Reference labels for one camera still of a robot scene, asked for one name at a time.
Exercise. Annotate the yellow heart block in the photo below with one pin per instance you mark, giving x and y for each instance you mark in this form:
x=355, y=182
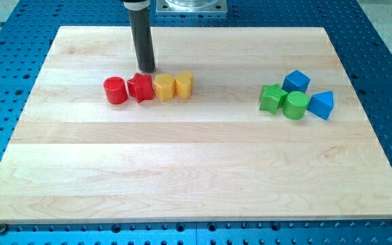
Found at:
x=184, y=84

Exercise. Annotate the yellow hexagon block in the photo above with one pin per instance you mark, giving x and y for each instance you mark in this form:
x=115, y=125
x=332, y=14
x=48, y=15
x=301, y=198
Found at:
x=164, y=86

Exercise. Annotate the red star block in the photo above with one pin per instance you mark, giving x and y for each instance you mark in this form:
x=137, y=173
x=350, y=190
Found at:
x=140, y=87

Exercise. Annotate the green star block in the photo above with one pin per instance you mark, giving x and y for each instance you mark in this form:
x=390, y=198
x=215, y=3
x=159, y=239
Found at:
x=272, y=98

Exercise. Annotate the red cylinder block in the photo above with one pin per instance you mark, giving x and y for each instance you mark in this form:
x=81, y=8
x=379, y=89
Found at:
x=115, y=90

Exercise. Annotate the green cylinder block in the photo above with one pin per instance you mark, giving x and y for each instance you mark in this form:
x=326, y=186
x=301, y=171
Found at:
x=295, y=105

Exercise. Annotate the blue cube block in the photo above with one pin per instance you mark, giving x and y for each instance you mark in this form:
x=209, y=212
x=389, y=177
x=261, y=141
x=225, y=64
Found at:
x=296, y=81

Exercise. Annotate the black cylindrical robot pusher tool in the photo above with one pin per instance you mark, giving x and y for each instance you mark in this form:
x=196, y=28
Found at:
x=141, y=32

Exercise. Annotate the light wooden board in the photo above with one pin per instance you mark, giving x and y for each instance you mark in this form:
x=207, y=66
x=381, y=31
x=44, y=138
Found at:
x=75, y=158

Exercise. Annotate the blue triangular prism block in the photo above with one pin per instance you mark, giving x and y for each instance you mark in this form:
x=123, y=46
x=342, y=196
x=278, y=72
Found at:
x=321, y=104

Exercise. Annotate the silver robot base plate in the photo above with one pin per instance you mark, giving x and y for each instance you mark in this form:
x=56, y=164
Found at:
x=169, y=7

